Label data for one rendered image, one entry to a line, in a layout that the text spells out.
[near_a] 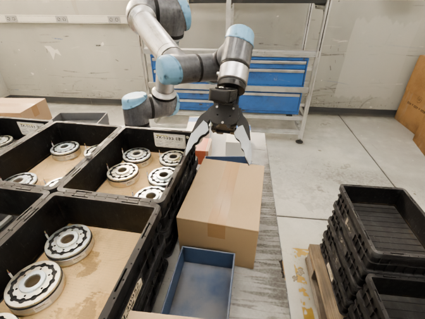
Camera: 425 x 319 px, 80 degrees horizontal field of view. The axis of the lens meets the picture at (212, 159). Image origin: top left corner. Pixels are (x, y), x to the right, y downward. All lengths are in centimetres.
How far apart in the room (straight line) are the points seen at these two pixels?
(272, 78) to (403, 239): 181
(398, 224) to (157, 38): 126
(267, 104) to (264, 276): 215
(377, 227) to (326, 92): 260
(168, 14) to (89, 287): 87
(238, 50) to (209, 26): 278
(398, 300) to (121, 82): 365
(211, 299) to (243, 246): 15
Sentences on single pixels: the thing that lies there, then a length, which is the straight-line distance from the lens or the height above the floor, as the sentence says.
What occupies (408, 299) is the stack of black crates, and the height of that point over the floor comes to 38.
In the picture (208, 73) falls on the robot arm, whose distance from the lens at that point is 73.
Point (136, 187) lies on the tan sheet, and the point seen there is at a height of 83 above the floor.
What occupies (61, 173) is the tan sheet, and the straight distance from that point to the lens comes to 104.
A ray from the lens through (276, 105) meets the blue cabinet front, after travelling 274.
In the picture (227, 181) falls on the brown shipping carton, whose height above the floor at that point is 86.
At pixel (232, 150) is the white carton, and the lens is 119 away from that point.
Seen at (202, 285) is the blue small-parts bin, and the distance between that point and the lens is 76.
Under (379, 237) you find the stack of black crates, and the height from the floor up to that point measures 49.
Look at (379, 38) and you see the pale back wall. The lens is 377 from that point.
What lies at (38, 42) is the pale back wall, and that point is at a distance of 439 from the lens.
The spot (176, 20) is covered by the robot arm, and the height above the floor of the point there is 128.
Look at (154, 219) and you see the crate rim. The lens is 60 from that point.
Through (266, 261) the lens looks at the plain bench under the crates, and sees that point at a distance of 82.
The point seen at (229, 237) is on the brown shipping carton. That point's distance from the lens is 70.
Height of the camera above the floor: 136
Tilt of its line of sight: 33 degrees down
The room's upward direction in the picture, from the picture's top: straight up
